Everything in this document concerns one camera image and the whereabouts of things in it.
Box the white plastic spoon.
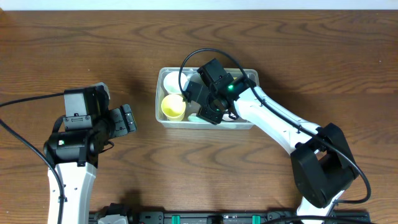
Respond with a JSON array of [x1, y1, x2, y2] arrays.
[[187, 113, 203, 123]]

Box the clear plastic container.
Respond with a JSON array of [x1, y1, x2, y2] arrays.
[[155, 67, 259, 129]]

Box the yellow plastic cup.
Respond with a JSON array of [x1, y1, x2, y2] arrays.
[[160, 94, 187, 121]]

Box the white plastic cup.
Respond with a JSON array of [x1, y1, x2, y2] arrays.
[[164, 72, 188, 95]]

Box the white plastic fork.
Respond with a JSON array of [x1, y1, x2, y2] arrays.
[[222, 113, 238, 122]]

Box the grey plastic cup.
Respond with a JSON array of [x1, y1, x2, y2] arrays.
[[187, 72, 204, 85]]

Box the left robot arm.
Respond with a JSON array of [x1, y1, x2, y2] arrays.
[[44, 82, 136, 223]]

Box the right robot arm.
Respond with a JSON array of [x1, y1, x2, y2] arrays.
[[180, 58, 359, 217]]

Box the black mounting rail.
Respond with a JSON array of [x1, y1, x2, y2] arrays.
[[88, 203, 371, 224]]

